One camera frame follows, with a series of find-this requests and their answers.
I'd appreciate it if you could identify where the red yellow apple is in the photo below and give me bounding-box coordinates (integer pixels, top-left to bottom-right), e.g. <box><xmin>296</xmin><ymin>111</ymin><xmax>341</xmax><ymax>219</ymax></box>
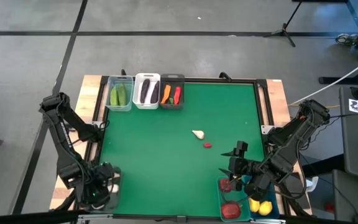
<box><xmin>221</xmin><ymin>201</ymin><xmax>242</xmax><ymax>220</ymax></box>

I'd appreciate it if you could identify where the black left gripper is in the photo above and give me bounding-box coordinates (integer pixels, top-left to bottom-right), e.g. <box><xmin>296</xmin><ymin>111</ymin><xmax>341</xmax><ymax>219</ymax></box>
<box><xmin>81</xmin><ymin>162</ymin><xmax>120</xmax><ymax>210</ymax></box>

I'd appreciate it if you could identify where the blue metal frame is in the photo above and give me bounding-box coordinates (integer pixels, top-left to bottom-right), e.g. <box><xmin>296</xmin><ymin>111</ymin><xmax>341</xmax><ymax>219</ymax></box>
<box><xmin>346</xmin><ymin>0</ymin><xmax>358</xmax><ymax>43</ymax></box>

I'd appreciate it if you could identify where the purple eggplant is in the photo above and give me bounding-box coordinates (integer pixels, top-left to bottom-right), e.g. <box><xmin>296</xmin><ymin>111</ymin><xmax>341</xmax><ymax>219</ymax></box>
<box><xmin>150</xmin><ymin>80</ymin><xmax>160</xmax><ymax>104</ymax></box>
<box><xmin>139</xmin><ymin>78</ymin><xmax>151</xmax><ymax>103</ymax></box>

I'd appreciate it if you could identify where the long red pepper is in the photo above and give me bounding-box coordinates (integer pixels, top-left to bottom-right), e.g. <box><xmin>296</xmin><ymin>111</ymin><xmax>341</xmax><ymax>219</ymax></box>
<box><xmin>173</xmin><ymin>85</ymin><xmax>182</xmax><ymax>105</ymax></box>

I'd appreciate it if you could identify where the blue plastic basket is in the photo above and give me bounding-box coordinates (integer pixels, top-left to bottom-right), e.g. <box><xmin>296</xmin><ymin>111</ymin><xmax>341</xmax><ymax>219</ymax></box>
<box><xmin>243</xmin><ymin>173</ymin><xmax>281</xmax><ymax>220</ymax></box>

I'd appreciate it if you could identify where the dark grey plastic basket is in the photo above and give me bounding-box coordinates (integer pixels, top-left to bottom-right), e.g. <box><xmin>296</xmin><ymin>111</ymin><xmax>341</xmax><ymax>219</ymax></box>
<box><xmin>159</xmin><ymin>73</ymin><xmax>186</xmax><ymax>110</ymax></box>

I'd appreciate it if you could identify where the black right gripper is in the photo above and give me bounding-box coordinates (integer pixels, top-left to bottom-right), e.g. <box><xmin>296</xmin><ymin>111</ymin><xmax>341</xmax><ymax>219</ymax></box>
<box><xmin>218</xmin><ymin>140</ymin><xmax>261</xmax><ymax>192</ymax></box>

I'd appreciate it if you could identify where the white plastic basket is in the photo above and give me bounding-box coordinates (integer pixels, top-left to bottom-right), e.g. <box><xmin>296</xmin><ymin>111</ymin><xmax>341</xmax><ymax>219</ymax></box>
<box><xmin>133</xmin><ymin>72</ymin><xmax>161</xmax><ymax>110</ymax></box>

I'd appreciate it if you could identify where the white cup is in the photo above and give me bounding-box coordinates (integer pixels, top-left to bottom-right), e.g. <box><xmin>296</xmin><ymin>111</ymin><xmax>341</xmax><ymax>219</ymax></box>
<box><xmin>306</xmin><ymin>176</ymin><xmax>319</xmax><ymax>193</ymax></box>

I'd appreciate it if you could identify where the green cucumber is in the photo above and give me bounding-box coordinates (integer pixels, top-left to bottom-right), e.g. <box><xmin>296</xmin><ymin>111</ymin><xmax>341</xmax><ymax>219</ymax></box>
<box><xmin>109</xmin><ymin>85</ymin><xmax>120</xmax><ymax>106</ymax></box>
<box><xmin>117</xmin><ymin>82</ymin><xmax>128</xmax><ymax>106</ymax></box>

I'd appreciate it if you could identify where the clear plastic basket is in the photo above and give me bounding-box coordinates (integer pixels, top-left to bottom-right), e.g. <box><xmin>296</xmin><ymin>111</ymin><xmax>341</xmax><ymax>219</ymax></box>
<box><xmin>106</xmin><ymin>74</ymin><xmax>135</xmax><ymax>112</ymax></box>

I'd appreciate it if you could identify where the person's shoe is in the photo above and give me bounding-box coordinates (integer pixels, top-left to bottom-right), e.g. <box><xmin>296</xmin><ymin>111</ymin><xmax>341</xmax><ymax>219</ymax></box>
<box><xmin>336</xmin><ymin>32</ymin><xmax>358</xmax><ymax>46</ymax></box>

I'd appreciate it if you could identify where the black desk base bar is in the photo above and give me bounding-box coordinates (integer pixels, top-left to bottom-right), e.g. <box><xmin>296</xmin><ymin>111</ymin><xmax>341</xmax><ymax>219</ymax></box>
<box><xmin>318</xmin><ymin>62</ymin><xmax>358</xmax><ymax>85</ymax></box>

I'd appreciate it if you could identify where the yellow lemon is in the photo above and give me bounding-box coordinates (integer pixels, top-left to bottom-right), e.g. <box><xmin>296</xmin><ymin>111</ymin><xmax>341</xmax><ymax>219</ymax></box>
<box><xmin>258</xmin><ymin>200</ymin><xmax>273</xmax><ymax>217</ymax></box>
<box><xmin>248</xmin><ymin>198</ymin><xmax>260</xmax><ymax>213</ymax></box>

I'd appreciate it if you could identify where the smoky clear plastic bin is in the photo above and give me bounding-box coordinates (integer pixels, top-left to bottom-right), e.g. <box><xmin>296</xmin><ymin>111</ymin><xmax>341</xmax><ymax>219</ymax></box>
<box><xmin>85</xmin><ymin>164</ymin><xmax>123</xmax><ymax>212</ymax></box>

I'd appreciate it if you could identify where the dark red onion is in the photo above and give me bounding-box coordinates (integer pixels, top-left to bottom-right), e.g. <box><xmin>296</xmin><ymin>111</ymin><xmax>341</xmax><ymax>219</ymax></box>
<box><xmin>218</xmin><ymin>178</ymin><xmax>232</xmax><ymax>193</ymax></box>

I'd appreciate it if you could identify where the thick white cable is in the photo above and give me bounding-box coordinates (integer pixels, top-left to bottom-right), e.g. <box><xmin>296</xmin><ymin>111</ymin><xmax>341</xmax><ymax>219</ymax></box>
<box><xmin>289</xmin><ymin>52</ymin><xmax>358</xmax><ymax>106</ymax></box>

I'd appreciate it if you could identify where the black tripod stand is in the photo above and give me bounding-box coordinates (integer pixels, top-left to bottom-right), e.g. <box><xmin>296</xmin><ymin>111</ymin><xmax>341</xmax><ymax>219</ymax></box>
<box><xmin>262</xmin><ymin>0</ymin><xmax>304</xmax><ymax>48</ymax></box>

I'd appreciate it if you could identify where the orange pepper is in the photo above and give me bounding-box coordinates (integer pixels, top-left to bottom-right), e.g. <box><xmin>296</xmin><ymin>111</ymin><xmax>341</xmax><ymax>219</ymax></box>
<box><xmin>161</xmin><ymin>83</ymin><xmax>172</xmax><ymax>105</ymax></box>

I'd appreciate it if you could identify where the teal plastic basket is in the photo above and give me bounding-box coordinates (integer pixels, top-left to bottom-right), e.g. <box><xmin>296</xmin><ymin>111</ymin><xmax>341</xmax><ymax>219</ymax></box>
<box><xmin>216</xmin><ymin>175</ymin><xmax>252</xmax><ymax>223</ymax></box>

